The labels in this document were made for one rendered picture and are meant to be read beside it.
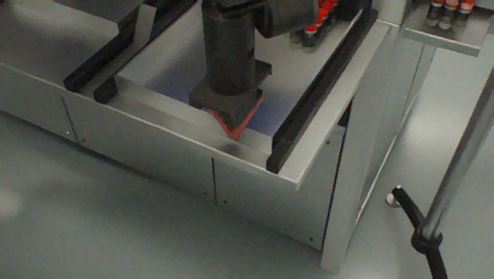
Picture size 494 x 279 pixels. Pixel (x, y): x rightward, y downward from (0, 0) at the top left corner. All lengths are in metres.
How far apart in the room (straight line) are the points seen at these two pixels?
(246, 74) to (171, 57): 0.28
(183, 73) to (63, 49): 0.21
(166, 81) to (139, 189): 1.03
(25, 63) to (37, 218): 0.99
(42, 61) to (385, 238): 1.19
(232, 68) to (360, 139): 0.61
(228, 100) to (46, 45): 0.42
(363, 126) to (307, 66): 0.32
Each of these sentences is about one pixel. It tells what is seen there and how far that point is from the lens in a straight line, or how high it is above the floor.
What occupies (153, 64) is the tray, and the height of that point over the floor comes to 0.88.
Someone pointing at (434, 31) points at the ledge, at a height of 0.88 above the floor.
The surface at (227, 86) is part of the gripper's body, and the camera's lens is 0.60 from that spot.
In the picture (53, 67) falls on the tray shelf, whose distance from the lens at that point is 0.89.
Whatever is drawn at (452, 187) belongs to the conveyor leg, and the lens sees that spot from 1.39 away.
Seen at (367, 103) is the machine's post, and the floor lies 0.69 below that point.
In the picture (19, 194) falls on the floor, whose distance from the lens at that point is 1.92.
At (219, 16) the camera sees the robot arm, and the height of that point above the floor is 1.10.
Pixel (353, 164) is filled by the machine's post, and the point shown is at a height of 0.50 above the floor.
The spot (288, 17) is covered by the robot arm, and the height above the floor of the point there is 1.08.
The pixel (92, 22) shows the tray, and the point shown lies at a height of 0.90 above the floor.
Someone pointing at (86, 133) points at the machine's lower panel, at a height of 0.17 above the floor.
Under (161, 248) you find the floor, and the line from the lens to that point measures 1.66.
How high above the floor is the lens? 1.40
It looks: 47 degrees down
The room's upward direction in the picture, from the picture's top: straight up
